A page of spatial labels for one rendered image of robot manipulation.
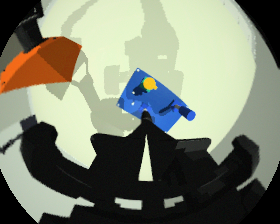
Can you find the blue circuit board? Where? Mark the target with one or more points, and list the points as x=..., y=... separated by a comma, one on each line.
x=148, y=99

